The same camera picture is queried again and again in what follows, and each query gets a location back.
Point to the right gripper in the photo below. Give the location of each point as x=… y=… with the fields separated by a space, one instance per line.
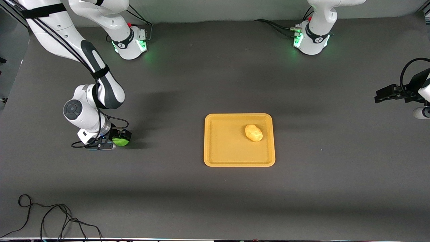
x=116 y=133

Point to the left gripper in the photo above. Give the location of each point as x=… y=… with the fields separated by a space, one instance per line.
x=407 y=91

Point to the yellow potato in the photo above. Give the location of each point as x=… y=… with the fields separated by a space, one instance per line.
x=254 y=132

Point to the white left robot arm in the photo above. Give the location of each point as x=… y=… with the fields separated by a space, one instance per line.
x=317 y=30

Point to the yellow plastic tray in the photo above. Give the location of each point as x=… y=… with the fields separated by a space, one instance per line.
x=228 y=148

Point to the dark grey table mat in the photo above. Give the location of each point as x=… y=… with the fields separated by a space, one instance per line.
x=215 y=77

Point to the metal frame rail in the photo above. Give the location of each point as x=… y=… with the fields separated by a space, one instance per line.
x=426 y=13

